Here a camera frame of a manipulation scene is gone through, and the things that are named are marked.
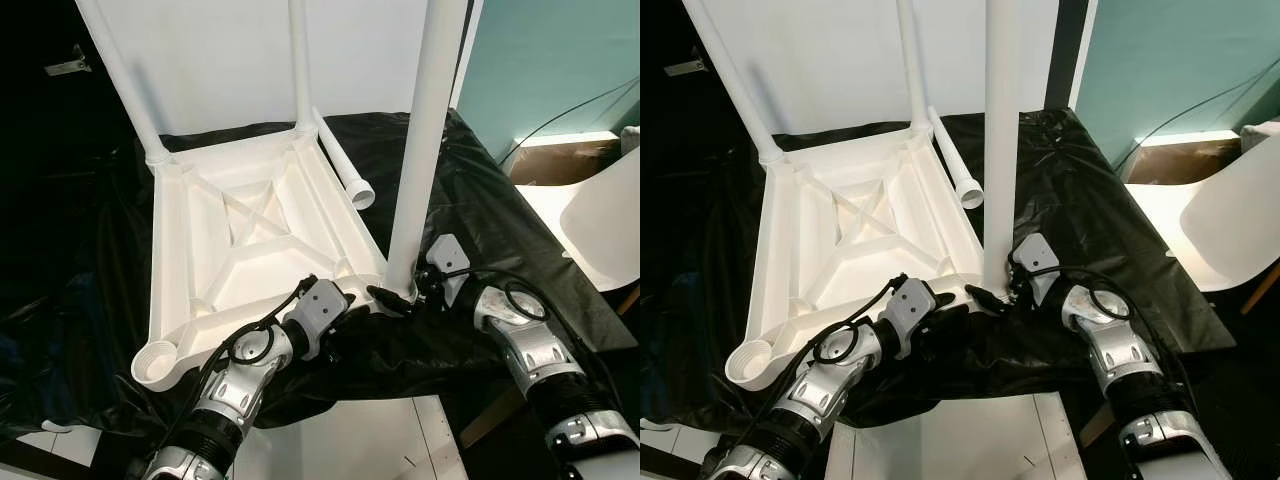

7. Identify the white plastic table top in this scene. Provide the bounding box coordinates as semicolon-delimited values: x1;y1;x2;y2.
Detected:
725;125;1011;391
130;125;416;391

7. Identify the black table cloth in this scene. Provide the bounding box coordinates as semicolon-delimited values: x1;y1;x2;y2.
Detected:
0;108;639;436
640;105;1239;436

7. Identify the brown box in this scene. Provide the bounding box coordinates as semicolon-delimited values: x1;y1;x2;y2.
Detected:
510;133;623;186

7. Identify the white shell chair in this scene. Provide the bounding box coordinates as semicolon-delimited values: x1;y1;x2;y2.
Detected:
515;145;641;293
1125;130;1280;293

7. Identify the large white backdrop panel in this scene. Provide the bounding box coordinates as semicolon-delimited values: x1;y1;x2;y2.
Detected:
690;0;1061;136
75;0;431;136

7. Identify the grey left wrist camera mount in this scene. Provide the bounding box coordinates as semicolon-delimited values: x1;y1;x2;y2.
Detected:
888;278;939;359
297;278;353;361

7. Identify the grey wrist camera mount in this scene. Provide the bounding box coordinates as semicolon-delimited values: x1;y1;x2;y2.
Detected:
297;278;353;361
888;278;939;359
425;235;471;306
1010;233;1059;306

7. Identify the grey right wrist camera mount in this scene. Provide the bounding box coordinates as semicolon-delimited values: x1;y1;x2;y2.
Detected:
425;235;471;306
1010;233;1059;306

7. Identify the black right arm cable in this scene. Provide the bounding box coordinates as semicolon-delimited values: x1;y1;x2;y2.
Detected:
1025;265;1191;401
440;265;601;401

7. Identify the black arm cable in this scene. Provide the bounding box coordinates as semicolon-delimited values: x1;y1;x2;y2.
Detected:
440;265;601;401
715;272;909;461
1025;265;1191;401
160;275;319;461

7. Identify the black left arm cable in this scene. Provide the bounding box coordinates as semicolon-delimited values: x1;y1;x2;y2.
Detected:
715;272;909;461
160;275;319;461

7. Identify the thin black wall cable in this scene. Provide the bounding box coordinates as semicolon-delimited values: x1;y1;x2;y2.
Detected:
497;75;641;171
1112;55;1280;176

